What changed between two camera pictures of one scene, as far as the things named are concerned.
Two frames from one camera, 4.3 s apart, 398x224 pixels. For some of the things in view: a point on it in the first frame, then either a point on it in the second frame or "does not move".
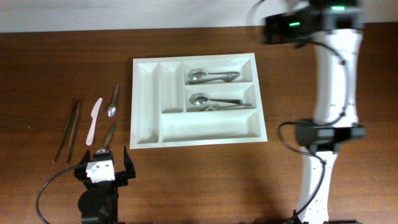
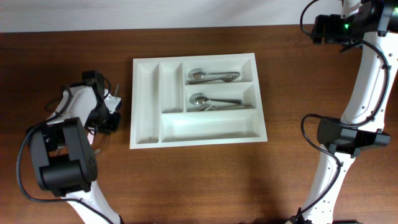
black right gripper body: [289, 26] → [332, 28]
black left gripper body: [121, 180] → [102, 121]
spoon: [206, 107] does not move
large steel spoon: [201, 98] does not move
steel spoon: [197, 73] does not move
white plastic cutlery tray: [196, 100] does not move
